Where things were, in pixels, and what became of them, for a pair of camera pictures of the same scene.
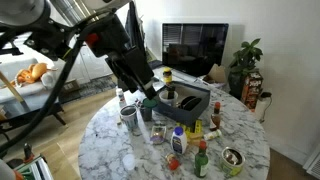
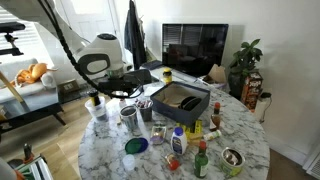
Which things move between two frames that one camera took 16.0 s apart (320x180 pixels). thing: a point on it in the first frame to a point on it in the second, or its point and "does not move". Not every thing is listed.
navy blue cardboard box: (182, 102) does not move
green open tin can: (232, 161) does not move
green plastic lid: (150, 103) to (132, 146)
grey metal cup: (128, 114) does not move
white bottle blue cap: (179, 140) does not move
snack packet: (158, 134) does not move
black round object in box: (190, 103) does not move
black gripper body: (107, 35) to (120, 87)
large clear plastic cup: (168, 97) to (96, 106)
